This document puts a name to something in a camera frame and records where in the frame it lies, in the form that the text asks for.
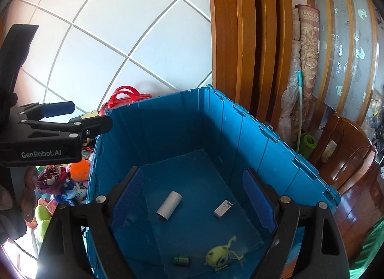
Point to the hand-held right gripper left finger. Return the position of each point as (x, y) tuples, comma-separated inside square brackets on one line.
[(129, 198)]

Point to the orange plush toy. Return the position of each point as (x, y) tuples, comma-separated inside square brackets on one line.
[(81, 169)]

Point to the plastic wrapped rolled carpet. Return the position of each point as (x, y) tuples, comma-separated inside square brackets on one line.
[(291, 87)]

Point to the yellow note pad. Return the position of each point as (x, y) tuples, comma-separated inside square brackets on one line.
[(90, 114)]

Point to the red toy suitcase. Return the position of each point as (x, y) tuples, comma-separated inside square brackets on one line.
[(129, 99)]

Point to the person's left hand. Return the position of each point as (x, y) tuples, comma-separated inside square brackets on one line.
[(29, 186)]

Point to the lime green plush toy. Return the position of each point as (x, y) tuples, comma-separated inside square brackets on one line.
[(43, 219)]

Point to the frosted glass door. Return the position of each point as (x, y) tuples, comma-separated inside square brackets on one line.
[(345, 42)]

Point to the white cardboard tube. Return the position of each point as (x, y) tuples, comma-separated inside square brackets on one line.
[(169, 205)]

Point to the wooden chair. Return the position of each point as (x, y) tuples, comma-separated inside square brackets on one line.
[(345, 147)]

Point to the green cloth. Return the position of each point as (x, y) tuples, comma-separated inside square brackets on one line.
[(370, 252)]

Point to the small green canister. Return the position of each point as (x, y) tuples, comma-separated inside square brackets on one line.
[(182, 260)]

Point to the wooden door frame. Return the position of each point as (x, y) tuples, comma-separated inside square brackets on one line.
[(240, 42)]

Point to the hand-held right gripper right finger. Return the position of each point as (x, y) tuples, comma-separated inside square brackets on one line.
[(258, 204)]

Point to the green rolled mat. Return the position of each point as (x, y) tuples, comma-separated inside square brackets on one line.
[(306, 145)]

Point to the pink box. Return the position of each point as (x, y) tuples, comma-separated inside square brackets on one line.
[(50, 206)]

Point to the patterned rolled carpet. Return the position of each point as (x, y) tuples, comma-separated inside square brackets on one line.
[(309, 51)]

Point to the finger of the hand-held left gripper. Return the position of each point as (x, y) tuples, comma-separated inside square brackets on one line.
[(58, 108), (93, 124)]

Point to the maroon cap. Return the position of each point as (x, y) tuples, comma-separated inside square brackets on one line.
[(52, 181)]

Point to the green one-eyed monster plush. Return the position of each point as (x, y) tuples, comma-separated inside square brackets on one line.
[(217, 256)]

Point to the small white box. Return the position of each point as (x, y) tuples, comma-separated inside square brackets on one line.
[(223, 209)]

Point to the small white plush toy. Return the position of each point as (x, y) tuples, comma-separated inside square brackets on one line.
[(80, 194)]

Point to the teal mop pole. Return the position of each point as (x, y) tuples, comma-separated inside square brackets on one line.
[(300, 111)]

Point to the blue plastic crate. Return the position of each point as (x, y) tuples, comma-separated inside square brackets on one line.
[(180, 123)]

